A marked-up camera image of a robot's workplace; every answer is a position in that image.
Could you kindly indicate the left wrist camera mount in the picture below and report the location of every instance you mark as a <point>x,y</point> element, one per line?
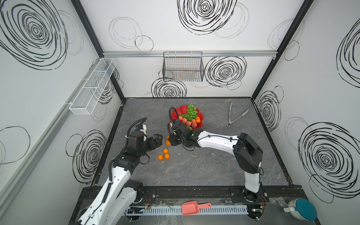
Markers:
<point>143,129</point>

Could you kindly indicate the green grape bunch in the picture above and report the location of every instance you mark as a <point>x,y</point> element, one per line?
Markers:
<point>191,113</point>

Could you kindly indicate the pink plastic scoop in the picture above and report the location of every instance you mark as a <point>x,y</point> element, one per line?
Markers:
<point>191,208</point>

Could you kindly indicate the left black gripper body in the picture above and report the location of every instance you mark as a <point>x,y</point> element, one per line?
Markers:
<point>141,151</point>

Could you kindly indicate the black wire basket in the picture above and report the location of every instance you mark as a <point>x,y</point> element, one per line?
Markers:
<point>183,66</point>

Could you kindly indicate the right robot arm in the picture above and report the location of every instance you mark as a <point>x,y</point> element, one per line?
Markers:
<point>247,152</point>

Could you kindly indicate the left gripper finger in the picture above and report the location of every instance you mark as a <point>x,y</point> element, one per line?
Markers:
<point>155,145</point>
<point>156,138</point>

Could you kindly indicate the red flower-shaped bowl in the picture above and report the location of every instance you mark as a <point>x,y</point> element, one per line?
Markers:
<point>182,109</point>

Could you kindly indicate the teal and white container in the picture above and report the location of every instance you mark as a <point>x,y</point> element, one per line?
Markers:
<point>301,209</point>

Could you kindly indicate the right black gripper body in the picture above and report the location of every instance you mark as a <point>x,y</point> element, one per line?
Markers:
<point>178,138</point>

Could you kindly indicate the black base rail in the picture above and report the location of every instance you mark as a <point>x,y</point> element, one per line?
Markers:
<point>233,193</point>

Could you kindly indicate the white slotted cable duct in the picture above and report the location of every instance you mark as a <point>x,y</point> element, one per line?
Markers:
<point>178,210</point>

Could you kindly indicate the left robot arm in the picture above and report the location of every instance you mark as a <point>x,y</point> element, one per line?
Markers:
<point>119,192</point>

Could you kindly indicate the white mesh wall shelf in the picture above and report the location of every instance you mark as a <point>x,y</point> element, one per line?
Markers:
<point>89,95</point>

